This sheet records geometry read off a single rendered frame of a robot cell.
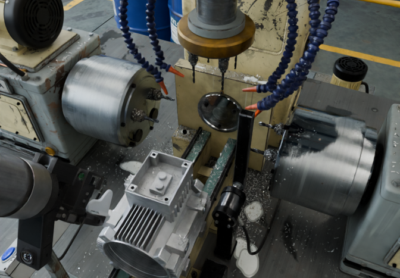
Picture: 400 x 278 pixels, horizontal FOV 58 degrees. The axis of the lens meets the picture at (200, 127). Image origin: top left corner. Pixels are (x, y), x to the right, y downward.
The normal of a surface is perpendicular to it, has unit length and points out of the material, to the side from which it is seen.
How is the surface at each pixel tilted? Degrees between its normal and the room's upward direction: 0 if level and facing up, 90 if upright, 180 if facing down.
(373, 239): 89
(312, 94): 0
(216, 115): 90
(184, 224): 0
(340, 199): 81
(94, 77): 21
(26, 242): 61
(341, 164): 40
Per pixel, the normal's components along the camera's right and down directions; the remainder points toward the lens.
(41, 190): 0.97, 0.08
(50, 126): -0.39, 0.64
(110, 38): -0.01, -0.71
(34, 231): -0.33, 0.22
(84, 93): -0.29, -0.01
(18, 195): 0.89, 0.33
